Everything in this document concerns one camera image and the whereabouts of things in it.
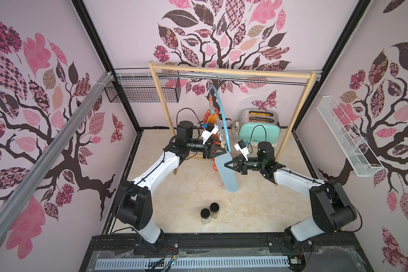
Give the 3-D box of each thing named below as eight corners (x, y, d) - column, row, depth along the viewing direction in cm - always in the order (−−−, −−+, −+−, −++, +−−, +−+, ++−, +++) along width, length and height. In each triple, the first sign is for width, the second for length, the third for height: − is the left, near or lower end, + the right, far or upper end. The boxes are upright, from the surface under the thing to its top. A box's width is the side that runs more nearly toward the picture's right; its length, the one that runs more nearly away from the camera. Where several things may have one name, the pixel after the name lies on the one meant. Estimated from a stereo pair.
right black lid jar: (209, 219, 83) (209, 212, 75) (209, 210, 86) (209, 202, 77) (218, 219, 83) (219, 212, 75) (218, 210, 86) (219, 202, 77)
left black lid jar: (201, 225, 81) (200, 218, 73) (201, 215, 84) (200, 208, 76) (210, 225, 81) (211, 218, 73) (210, 215, 84) (210, 208, 76)
